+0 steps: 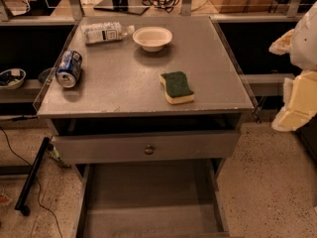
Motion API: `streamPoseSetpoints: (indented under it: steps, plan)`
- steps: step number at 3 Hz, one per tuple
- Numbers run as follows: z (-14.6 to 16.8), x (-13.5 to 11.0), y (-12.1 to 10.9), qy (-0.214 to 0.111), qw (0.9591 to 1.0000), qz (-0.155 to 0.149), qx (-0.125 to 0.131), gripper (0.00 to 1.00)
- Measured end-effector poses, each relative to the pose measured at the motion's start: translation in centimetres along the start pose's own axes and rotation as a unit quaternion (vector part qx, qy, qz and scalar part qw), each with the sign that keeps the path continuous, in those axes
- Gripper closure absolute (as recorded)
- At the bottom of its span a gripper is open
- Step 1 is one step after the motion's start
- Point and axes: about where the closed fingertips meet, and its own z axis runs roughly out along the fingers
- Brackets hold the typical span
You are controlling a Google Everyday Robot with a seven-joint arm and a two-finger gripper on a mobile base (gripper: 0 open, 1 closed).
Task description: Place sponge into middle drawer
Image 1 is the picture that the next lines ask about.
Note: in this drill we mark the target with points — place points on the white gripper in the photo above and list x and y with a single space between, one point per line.
306 45

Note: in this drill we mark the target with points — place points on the green and yellow sponge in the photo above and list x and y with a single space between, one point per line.
176 88

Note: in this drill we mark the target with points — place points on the grey top drawer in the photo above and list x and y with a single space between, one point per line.
116 148

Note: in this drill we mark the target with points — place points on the grey drawer cabinet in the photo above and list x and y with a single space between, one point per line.
119 91

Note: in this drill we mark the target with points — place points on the round drawer knob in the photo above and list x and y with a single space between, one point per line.
149 149

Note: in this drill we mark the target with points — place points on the grey open middle drawer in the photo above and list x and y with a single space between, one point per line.
168 199

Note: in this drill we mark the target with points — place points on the white paper bowl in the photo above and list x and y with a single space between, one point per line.
152 39

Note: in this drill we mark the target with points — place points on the black monitor stand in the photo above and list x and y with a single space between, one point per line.
133 7

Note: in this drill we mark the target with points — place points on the clear plastic water bottle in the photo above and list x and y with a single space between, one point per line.
106 32

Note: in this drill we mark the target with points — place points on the blue soda can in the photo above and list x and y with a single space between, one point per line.
69 70

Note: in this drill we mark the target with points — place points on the black bar on floor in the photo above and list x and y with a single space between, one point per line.
21 202

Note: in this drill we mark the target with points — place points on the white bowl with items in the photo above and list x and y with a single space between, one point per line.
12 78

